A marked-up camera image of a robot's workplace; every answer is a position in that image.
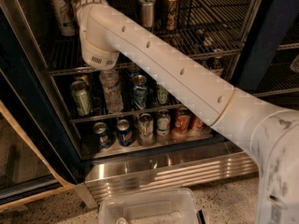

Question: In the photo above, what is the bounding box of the white can bottom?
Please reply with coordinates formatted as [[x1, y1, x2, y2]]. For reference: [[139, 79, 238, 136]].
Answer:
[[156, 109, 171, 136]]

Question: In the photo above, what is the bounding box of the blue white can middle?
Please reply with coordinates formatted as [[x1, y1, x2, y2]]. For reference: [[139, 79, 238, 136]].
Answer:
[[132, 75, 148, 109]]

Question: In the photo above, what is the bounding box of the white labelled juice bottle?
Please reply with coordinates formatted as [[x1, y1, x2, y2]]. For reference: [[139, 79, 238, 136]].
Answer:
[[208, 58, 223, 77]]

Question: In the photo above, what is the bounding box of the white 7up can front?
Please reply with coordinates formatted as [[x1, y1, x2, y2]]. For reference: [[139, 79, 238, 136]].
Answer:
[[51, 0, 77, 36]]

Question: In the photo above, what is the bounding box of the brown gold tall can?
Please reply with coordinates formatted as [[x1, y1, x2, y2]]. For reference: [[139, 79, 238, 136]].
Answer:
[[163, 0, 180, 31]]

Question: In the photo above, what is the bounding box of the orange can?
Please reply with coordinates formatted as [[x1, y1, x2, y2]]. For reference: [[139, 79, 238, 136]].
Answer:
[[174, 107, 191, 134], [191, 115, 206, 132]]

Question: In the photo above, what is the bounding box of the top wire fridge shelf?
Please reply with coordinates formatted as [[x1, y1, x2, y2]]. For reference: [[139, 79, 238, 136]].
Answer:
[[48, 0, 251, 76]]

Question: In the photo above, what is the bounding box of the blue pepsi can right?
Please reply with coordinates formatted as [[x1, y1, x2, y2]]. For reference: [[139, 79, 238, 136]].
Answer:
[[117, 119, 133, 147]]

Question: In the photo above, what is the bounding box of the stainless steel fridge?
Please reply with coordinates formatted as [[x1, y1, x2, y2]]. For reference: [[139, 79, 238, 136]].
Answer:
[[0, 0, 298, 207]]

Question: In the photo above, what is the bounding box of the blue pepsi can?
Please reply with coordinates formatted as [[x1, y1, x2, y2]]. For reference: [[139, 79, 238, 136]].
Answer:
[[117, 119, 133, 147], [93, 122, 111, 148]]

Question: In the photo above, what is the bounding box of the middle wire fridge shelf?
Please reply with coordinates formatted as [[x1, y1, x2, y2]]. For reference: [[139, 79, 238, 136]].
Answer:
[[70, 104, 183, 123]]

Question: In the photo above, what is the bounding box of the blue pepsi can left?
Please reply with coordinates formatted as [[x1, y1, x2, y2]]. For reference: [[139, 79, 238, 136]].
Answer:
[[93, 122, 111, 148]]

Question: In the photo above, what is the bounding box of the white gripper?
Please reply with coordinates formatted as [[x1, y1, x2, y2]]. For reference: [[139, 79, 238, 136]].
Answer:
[[74, 0, 108, 26]]

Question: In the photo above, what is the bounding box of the clear plastic bin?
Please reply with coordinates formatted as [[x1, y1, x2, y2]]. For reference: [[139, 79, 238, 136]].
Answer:
[[98, 189, 200, 224]]

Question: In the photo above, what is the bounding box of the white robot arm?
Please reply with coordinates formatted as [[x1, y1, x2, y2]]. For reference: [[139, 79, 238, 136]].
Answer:
[[75, 0, 299, 224]]

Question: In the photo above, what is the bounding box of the open glass fridge door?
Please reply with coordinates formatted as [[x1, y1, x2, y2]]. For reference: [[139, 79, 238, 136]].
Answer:
[[0, 8, 78, 212]]

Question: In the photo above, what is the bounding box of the green can middle left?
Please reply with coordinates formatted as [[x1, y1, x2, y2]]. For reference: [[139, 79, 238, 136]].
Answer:
[[70, 80, 92, 117]]

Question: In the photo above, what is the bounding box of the gold can middle rear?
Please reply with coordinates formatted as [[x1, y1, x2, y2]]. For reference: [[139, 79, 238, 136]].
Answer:
[[74, 74, 93, 88]]

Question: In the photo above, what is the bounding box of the silver green can bottom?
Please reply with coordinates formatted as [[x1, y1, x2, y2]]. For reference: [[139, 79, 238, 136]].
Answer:
[[138, 113, 153, 140]]

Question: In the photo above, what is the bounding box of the orange can bottom right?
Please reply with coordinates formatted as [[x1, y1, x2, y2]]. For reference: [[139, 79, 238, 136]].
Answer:
[[191, 115, 206, 132]]

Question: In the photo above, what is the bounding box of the tall redbull can centre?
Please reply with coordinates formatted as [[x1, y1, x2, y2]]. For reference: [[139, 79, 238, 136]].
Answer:
[[138, 0, 156, 32]]

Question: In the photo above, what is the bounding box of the wire fridge shelf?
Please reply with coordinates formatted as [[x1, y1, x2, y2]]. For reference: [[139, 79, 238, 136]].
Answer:
[[70, 104, 183, 123], [48, 0, 251, 76]]

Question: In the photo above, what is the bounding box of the clear water bottle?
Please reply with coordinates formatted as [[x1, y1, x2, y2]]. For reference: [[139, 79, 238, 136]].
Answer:
[[99, 69, 123, 113]]

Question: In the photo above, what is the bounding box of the green can middle centre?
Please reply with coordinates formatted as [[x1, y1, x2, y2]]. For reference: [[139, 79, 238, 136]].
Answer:
[[156, 84, 169, 105]]

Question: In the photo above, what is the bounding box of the orange can bottom left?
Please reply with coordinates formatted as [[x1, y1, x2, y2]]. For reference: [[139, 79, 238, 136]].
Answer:
[[174, 107, 191, 134]]

